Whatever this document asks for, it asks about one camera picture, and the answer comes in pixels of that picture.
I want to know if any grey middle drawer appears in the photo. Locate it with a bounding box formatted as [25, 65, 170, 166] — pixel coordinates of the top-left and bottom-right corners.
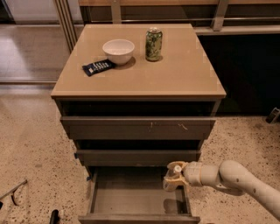
[75, 150, 201, 167]

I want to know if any dark object by wall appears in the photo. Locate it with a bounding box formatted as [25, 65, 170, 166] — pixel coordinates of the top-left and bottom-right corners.
[265, 108, 280, 123]

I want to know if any grey open bottom drawer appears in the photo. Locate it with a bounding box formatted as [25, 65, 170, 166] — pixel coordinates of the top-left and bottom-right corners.
[79, 167, 200, 224]

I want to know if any dark blue snack packet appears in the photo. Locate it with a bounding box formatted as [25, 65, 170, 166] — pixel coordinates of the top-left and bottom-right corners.
[82, 59, 116, 77]

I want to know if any grey top drawer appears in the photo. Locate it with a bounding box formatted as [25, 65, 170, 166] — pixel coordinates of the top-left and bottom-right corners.
[60, 116, 215, 140]

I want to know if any metal tool on floor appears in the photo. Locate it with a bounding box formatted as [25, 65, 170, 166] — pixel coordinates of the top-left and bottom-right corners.
[0, 179, 28, 207]

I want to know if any brown drawer cabinet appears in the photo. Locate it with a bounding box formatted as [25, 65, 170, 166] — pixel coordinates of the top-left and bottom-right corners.
[50, 23, 227, 182]

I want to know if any white ceramic bowl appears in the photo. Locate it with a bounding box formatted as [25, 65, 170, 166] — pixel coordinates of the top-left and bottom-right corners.
[102, 39, 135, 66]

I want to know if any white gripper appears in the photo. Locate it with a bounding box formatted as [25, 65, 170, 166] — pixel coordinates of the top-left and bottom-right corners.
[163, 161, 219, 192]

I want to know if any clear blue plastic bottle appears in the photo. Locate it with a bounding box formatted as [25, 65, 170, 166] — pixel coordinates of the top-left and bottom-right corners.
[173, 165, 182, 174]

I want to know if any black object on floor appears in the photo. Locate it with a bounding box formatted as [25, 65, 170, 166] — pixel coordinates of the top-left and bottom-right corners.
[49, 209, 60, 224]

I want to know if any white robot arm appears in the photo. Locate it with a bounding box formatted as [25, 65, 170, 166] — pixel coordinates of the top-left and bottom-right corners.
[163, 160, 280, 221]

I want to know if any green drink can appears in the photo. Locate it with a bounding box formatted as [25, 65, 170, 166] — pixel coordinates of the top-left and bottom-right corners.
[145, 27, 163, 61]

